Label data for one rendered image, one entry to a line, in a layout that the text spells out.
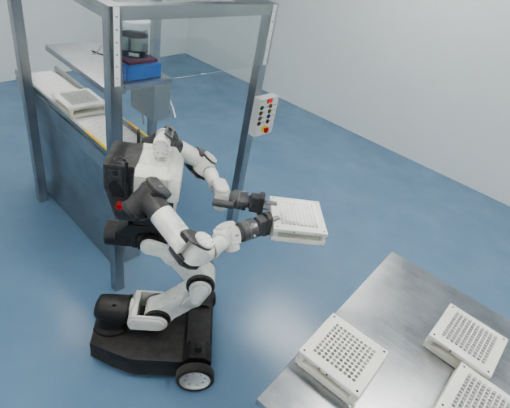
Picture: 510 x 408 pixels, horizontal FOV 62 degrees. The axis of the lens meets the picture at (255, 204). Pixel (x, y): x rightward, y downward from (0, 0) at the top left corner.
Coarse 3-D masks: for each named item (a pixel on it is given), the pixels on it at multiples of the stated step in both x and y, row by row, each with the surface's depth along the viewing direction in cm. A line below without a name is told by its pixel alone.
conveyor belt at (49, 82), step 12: (36, 72) 302; (48, 72) 305; (36, 84) 286; (48, 84) 289; (60, 84) 293; (72, 84) 296; (84, 120) 258; (96, 120) 261; (96, 132) 249; (132, 132) 256
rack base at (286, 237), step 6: (270, 234) 188; (282, 234) 187; (288, 234) 188; (294, 234) 189; (276, 240) 187; (282, 240) 187; (288, 240) 187; (294, 240) 187; (300, 240) 187; (306, 240) 188; (312, 240) 188; (318, 240) 188; (324, 240) 189
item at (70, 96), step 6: (84, 90) 274; (66, 96) 262; (72, 96) 263; (78, 96) 264; (84, 96) 266; (90, 96) 267; (72, 102) 257; (78, 102) 259; (84, 102) 260; (90, 108) 265
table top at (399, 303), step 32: (384, 288) 191; (416, 288) 195; (448, 288) 199; (352, 320) 173; (384, 320) 176; (416, 320) 179; (480, 320) 186; (416, 352) 165; (288, 384) 145; (320, 384) 147; (384, 384) 151; (416, 384) 154
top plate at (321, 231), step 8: (272, 200) 199; (288, 200) 201; (296, 200) 203; (304, 200) 204; (272, 208) 194; (320, 208) 201; (280, 216) 190; (312, 216) 194; (320, 216) 195; (272, 224) 186; (280, 224) 185; (288, 224) 186; (320, 224) 190; (288, 232) 184; (296, 232) 184; (304, 232) 185; (312, 232) 185; (320, 232) 186
